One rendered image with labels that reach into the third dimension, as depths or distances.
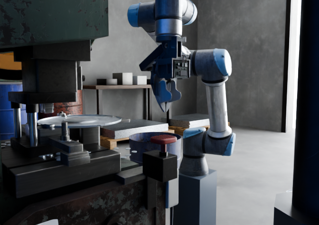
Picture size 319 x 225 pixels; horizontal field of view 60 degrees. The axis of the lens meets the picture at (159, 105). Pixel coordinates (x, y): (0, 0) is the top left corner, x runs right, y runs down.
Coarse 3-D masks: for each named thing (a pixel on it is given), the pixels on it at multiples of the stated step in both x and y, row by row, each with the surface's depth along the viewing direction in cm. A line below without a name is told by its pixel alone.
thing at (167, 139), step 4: (156, 136) 83; (160, 136) 83; (164, 136) 83; (168, 136) 83; (172, 136) 83; (152, 140) 81; (156, 140) 79; (160, 140) 78; (164, 140) 79; (168, 140) 79; (172, 140) 80; (176, 140) 82; (160, 144) 79; (164, 144) 82; (164, 148) 82
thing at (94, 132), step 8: (128, 120) 105; (72, 128) 90; (80, 128) 95; (88, 128) 96; (96, 128) 99; (72, 136) 99; (80, 136) 95; (88, 136) 97; (96, 136) 99; (96, 144) 99
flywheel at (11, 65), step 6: (0, 54) 110; (6, 54) 112; (12, 54) 114; (0, 60) 111; (6, 60) 112; (12, 60) 113; (0, 66) 111; (6, 66) 112; (12, 66) 114; (18, 66) 115
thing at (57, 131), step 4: (28, 124) 93; (28, 128) 92; (40, 128) 85; (44, 128) 85; (56, 128) 86; (60, 128) 87; (68, 128) 89; (28, 132) 92; (40, 132) 83; (44, 132) 84; (48, 132) 85; (52, 132) 86; (56, 132) 86; (60, 132) 87; (68, 132) 89; (28, 136) 92; (40, 136) 83; (44, 136) 84; (48, 136) 85; (52, 136) 86; (40, 140) 83; (44, 140) 84; (48, 140) 85
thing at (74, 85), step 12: (24, 48) 88; (24, 60) 89; (36, 60) 81; (48, 60) 83; (60, 60) 86; (24, 72) 90; (36, 72) 82; (48, 72) 84; (60, 72) 86; (72, 72) 89; (24, 84) 90; (36, 84) 82; (48, 84) 84; (60, 84) 86; (72, 84) 89
